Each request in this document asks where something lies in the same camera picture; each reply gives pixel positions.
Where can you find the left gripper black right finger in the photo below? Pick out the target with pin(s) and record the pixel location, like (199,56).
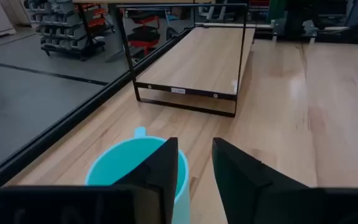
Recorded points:
(238,177)

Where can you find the red rolling stool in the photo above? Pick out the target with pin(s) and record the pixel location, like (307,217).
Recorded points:
(145,34)

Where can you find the storage bin rack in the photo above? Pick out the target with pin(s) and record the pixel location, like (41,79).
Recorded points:
(57,28)

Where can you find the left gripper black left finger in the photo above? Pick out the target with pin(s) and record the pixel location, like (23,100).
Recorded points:
(163,168)

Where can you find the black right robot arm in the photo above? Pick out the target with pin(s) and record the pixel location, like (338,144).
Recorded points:
(295,15)

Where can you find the teal mug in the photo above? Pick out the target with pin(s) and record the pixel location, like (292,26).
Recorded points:
(120,165)

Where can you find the wooden shelf black metal frame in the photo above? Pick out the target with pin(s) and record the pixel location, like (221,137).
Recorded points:
(197,62)

